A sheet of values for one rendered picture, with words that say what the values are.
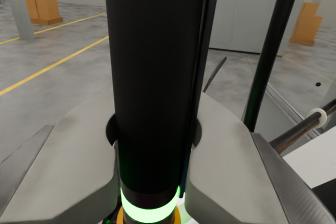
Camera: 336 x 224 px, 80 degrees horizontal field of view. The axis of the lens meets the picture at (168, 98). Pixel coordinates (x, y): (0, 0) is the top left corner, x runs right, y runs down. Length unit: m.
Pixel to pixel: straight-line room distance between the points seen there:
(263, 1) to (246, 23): 0.56
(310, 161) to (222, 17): 5.21
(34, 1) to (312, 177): 8.44
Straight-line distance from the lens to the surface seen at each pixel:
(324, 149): 0.55
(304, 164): 0.55
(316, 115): 0.37
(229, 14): 5.62
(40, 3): 8.44
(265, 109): 1.47
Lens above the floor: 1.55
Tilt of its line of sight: 30 degrees down
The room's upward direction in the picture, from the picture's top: 4 degrees clockwise
